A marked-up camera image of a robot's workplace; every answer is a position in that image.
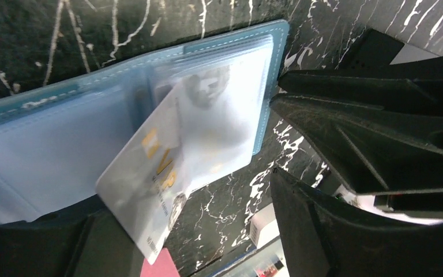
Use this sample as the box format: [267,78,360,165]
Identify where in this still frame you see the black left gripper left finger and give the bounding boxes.
[0,199,144,276]

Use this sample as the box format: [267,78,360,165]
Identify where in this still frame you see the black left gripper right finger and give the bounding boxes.
[270,168,443,276]

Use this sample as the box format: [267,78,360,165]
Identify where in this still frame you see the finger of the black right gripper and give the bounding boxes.
[279,57,443,107]
[271,93,443,195]

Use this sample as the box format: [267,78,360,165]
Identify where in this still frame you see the pink plastic tray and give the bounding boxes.
[140,248,180,277]

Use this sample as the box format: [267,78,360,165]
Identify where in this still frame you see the blue leather card holder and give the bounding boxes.
[0,20,290,224]

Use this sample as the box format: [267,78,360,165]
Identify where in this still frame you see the single grey credit card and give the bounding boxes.
[96,73,263,263]

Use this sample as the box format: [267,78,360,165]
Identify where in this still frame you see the white small box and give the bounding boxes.
[249,203,279,249]

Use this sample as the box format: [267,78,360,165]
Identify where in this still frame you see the dark grey perforated box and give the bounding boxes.
[339,29,438,69]

